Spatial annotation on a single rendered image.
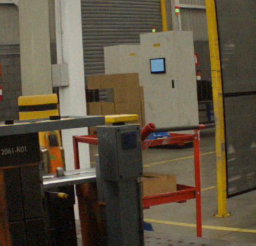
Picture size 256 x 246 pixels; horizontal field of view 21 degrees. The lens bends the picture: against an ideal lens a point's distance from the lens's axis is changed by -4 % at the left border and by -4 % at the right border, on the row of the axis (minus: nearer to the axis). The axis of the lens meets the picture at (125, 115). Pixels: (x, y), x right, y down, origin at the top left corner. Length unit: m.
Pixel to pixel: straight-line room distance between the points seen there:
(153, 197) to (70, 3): 2.31
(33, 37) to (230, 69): 3.41
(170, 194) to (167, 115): 8.10
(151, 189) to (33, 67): 5.11
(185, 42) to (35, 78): 3.92
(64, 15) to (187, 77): 6.51
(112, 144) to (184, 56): 10.53
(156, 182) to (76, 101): 1.91
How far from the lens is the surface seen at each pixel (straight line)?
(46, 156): 1.92
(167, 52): 11.87
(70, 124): 1.33
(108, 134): 1.45
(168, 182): 3.94
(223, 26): 6.10
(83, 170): 1.87
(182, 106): 11.84
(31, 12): 8.83
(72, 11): 5.68
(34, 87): 8.78
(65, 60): 5.64
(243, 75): 6.26
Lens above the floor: 1.24
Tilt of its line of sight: 3 degrees down
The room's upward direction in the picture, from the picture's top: 4 degrees counter-clockwise
